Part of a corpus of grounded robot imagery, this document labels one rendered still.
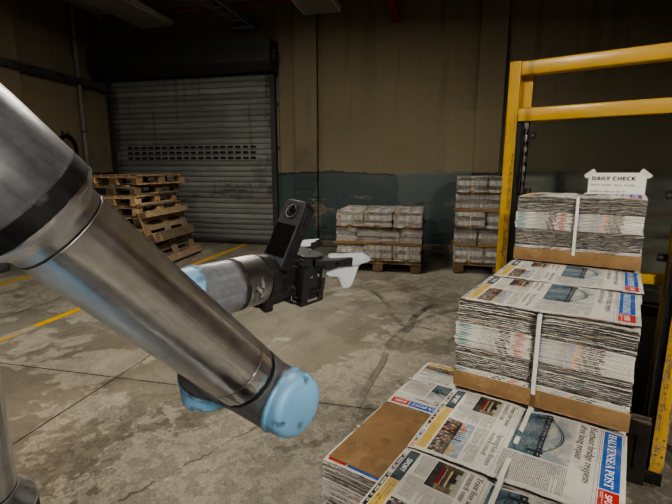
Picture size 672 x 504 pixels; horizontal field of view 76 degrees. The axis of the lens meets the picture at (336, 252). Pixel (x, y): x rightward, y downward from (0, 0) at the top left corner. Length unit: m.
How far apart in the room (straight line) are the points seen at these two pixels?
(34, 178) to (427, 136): 7.29
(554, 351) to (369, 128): 6.75
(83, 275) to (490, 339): 0.93
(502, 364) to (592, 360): 0.19
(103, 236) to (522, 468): 0.83
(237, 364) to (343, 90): 7.43
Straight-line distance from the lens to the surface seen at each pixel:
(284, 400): 0.49
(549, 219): 1.64
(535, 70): 2.23
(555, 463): 1.00
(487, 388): 1.17
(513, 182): 2.21
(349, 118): 7.69
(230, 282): 0.58
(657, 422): 2.39
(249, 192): 8.20
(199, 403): 0.62
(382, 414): 1.50
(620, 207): 1.62
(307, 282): 0.69
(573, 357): 1.10
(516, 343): 1.11
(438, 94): 7.59
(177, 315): 0.39
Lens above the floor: 1.38
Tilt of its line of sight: 11 degrees down
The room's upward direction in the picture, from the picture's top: straight up
